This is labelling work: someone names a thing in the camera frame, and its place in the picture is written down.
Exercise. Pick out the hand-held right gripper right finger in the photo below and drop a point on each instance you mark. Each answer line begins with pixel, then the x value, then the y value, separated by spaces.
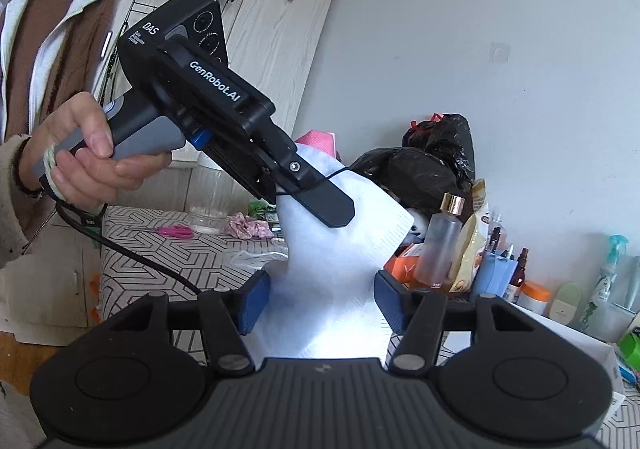
pixel 389 301

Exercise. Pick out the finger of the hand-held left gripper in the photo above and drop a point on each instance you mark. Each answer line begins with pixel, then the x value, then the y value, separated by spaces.
pixel 320 204

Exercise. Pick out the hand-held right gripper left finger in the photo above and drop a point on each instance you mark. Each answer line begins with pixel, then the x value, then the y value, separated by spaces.
pixel 252 304

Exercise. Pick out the white shopping bag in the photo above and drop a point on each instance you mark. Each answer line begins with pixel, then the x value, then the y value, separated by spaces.
pixel 330 269

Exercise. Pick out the cream snack bag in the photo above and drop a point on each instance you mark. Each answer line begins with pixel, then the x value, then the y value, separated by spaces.
pixel 472 249

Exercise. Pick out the black plastic bag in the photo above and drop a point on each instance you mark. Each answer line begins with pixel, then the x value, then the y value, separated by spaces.
pixel 420 169

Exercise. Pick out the person's left hand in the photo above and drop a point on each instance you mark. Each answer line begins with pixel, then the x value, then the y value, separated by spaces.
pixel 100 179

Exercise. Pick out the orange cardboard box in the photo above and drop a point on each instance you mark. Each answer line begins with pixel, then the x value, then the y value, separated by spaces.
pixel 405 269

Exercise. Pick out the clear plastic packaging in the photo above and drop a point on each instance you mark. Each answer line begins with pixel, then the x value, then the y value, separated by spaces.
pixel 255 260

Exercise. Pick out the landscape photo card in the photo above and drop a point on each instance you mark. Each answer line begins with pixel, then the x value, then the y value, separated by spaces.
pixel 262 213

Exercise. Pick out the pink textured sheet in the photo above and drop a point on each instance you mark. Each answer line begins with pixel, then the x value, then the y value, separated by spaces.
pixel 317 141

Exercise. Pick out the frosted bottle gold cap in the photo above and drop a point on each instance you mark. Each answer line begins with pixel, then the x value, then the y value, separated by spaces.
pixel 440 249

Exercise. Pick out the pink scrunchie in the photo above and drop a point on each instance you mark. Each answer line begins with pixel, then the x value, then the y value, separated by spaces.
pixel 250 226

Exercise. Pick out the white plush seal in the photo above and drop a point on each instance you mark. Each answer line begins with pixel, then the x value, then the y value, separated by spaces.
pixel 417 231

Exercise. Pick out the white cabinet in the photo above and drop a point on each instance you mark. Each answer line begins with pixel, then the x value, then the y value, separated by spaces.
pixel 280 29

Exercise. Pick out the patterned tablecloth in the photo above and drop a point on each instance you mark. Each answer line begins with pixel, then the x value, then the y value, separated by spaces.
pixel 150 279

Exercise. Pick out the blue pen holder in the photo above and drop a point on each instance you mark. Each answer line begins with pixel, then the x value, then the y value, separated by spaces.
pixel 492 276

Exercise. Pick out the pink scissors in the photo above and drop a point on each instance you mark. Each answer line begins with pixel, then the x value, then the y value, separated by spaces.
pixel 170 231

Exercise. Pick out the clear glass jar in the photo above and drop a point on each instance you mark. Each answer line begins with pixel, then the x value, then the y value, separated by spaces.
pixel 210 199

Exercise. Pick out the clear pump bottle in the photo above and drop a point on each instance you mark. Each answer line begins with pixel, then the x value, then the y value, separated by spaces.
pixel 492 234

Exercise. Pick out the amber spray bottle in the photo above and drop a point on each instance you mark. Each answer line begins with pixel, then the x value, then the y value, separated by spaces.
pixel 517 279

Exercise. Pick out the orange lid jar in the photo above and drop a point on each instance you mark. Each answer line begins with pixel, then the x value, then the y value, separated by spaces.
pixel 532 299

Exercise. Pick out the person's brown grey jacket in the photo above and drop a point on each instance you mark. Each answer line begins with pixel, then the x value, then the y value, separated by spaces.
pixel 45 29

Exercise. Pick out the pale green compact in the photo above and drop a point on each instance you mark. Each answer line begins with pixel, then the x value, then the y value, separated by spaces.
pixel 565 304

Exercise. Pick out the green print spray bottle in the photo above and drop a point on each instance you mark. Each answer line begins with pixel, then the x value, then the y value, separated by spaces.
pixel 610 269

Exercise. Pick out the translucent plastic container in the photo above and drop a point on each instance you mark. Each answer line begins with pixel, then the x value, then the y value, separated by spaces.
pixel 612 324

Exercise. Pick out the green case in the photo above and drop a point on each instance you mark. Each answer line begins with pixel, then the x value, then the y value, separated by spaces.
pixel 631 344

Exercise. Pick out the cream black fleece garment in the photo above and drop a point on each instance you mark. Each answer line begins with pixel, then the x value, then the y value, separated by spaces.
pixel 12 419

